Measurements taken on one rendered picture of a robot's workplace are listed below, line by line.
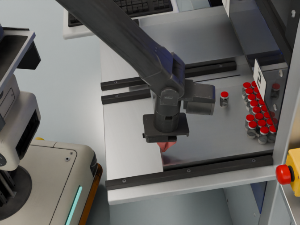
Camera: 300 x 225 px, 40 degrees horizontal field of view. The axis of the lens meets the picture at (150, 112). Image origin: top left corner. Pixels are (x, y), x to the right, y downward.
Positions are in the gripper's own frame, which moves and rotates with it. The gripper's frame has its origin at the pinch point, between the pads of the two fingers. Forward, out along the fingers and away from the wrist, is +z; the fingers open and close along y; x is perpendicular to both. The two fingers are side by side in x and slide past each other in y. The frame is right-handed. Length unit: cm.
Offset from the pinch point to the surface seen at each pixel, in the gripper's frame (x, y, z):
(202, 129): 5.9, 11.0, 0.7
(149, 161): -1.6, -3.5, 3.0
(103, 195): 45, -17, 94
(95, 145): 77, -21, 94
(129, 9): 73, -3, 8
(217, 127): 5.8, 14.9, 0.1
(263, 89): 3.9, 23.0, -14.9
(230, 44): 37.7, 25.7, -1.6
